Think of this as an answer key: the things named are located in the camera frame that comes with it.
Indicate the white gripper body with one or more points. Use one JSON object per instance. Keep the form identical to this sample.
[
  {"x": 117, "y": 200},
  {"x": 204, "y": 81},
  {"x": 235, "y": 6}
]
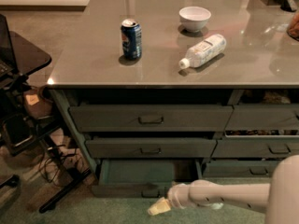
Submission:
[{"x": 176, "y": 196}]

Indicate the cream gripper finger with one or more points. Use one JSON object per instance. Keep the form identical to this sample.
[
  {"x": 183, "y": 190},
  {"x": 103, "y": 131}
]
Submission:
[{"x": 161, "y": 206}]

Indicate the grey drawer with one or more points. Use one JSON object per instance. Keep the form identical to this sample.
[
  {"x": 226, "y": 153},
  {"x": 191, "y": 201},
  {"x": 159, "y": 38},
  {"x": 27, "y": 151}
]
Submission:
[
  {"x": 256, "y": 147},
  {"x": 148, "y": 178},
  {"x": 150, "y": 118},
  {"x": 264, "y": 117},
  {"x": 239, "y": 168},
  {"x": 150, "y": 147}
]

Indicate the white plastic bottle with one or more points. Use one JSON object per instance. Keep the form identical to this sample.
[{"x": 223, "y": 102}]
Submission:
[{"x": 203, "y": 52}]

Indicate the brown bag with label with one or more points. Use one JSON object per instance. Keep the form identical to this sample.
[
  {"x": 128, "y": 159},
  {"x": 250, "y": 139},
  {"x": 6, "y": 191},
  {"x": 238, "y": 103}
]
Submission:
[{"x": 38, "y": 102}]

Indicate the blue soda can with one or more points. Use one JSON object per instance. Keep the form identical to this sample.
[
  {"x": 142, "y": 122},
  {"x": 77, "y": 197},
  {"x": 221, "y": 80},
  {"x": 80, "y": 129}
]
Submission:
[{"x": 131, "y": 35}]

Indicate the white ceramic bowl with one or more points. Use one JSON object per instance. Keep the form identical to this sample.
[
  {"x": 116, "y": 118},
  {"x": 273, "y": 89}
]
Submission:
[{"x": 193, "y": 19}]

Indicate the black laptop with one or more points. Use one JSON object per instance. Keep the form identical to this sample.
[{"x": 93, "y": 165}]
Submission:
[{"x": 7, "y": 56}]

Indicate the brown object at right edge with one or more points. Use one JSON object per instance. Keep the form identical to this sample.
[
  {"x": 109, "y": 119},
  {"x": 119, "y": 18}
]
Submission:
[{"x": 293, "y": 29}]

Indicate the grey drawer cabinet frame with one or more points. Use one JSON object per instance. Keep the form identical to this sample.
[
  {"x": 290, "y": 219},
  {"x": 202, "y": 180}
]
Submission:
[{"x": 67, "y": 98}]

